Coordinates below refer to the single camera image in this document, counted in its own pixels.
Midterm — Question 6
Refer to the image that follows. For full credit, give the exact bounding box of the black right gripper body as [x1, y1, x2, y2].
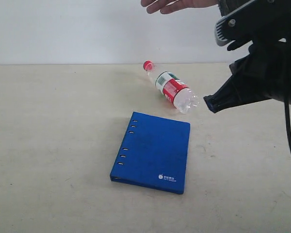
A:
[229, 41, 287, 102]

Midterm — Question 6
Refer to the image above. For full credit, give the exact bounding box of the clear plastic water bottle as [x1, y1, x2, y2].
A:
[143, 60, 198, 114]

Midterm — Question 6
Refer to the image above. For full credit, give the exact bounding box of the blue ring binder notebook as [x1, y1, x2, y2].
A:
[110, 112, 191, 195]

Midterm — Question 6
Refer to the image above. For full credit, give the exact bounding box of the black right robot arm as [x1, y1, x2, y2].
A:
[203, 12, 291, 113]

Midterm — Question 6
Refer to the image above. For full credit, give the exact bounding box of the person's bare hand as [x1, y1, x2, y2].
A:
[140, 0, 219, 15]

